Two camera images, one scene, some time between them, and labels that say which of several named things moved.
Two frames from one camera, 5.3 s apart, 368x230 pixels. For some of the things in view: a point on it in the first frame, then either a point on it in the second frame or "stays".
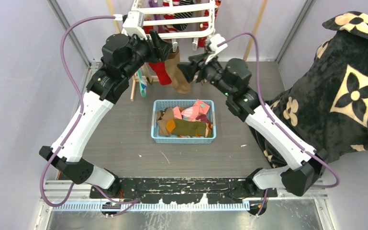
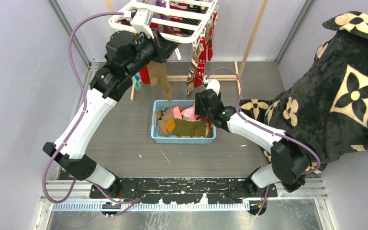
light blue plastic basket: x=158 y=104 stays
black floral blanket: x=340 y=105 stays
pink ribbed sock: x=192 y=113 stays
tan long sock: x=178 y=80 to x=158 y=70
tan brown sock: x=168 y=115 stays
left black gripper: x=159 y=48 stays
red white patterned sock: x=160 y=67 to x=145 y=74
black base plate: x=176 y=190 stays
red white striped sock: x=169 y=28 to x=180 y=6
